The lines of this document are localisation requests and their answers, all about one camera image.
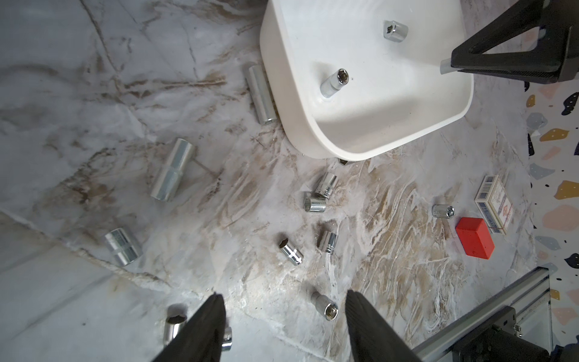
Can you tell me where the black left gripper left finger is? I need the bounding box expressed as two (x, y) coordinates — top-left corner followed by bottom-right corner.
(153, 294), (226, 362)

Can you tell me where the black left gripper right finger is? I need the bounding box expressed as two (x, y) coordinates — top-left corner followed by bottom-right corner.
(345, 290), (420, 361)

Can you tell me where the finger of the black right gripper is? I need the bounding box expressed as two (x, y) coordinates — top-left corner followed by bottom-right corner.
(450, 0), (579, 85)

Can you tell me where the large chrome deep socket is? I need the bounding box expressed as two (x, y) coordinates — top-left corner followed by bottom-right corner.
(150, 138), (194, 202)

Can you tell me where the small printed card box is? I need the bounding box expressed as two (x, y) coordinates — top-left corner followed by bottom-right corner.
(474, 175), (514, 235)

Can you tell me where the white plastic storage box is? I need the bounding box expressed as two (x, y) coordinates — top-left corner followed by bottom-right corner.
(260, 1), (473, 161)

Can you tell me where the long chrome socket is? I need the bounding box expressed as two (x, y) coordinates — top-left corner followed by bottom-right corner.
(245, 64), (278, 125)

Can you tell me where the red plastic block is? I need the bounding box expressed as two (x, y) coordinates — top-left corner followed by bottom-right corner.
(455, 217), (495, 259)

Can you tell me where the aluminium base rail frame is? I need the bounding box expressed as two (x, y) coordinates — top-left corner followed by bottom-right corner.
(413, 267), (554, 361)

